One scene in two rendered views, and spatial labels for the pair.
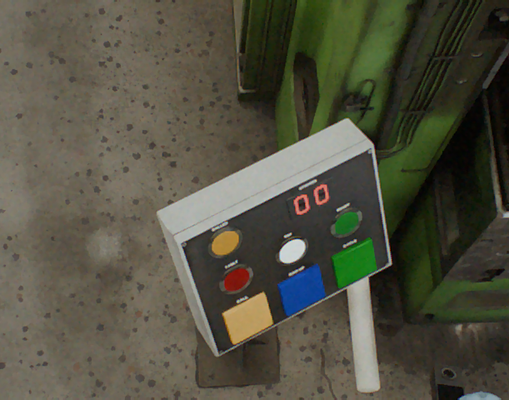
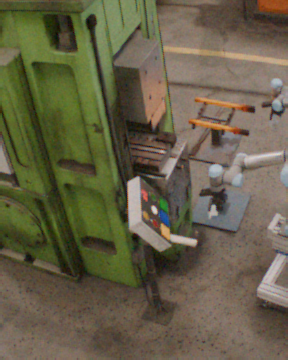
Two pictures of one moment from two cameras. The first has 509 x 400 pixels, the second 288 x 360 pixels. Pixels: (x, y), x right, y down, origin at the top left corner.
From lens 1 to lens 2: 2.16 m
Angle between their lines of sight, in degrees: 35
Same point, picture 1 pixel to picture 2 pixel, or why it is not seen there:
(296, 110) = (97, 250)
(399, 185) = not seen: hidden behind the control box
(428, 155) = not seen: hidden behind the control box
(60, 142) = (63, 335)
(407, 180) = not seen: hidden behind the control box
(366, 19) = (108, 161)
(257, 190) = (136, 202)
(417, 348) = (186, 264)
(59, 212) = (87, 343)
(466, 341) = (191, 250)
